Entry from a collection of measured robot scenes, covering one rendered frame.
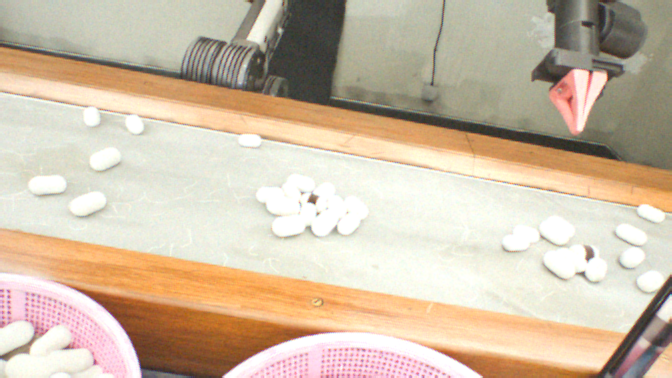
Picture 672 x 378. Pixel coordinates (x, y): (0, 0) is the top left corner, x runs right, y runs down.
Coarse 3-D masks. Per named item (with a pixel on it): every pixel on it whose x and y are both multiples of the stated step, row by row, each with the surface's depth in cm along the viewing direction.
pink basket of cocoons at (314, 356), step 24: (312, 336) 36; (336, 336) 37; (360, 336) 37; (384, 336) 38; (264, 360) 34; (288, 360) 36; (312, 360) 37; (336, 360) 37; (360, 360) 38; (384, 360) 38; (408, 360) 38; (432, 360) 37
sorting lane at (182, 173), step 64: (0, 128) 59; (64, 128) 62; (192, 128) 68; (0, 192) 49; (64, 192) 51; (128, 192) 53; (192, 192) 55; (384, 192) 62; (448, 192) 65; (512, 192) 69; (192, 256) 46; (256, 256) 47; (320, 256) 49; (384, 256) 51; (448, 256) 53; (512, 256) 55; (576, 320) 48
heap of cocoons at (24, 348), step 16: (0, 336) 35; (16, 336) 35; (32, 336) 37; (48, 336) 35; (64, 336) 36; (0, 352) 34; (16, 352) 36; (32, 352) 35; (48, 352) 35; (64, 352) 34; (80, 352) 35; (0, 368) 33; (16, 368) 33; (32, 368) 33; (48, 368) 33; (64, 368) 34; (80, 368) 34; (96, 368) 35
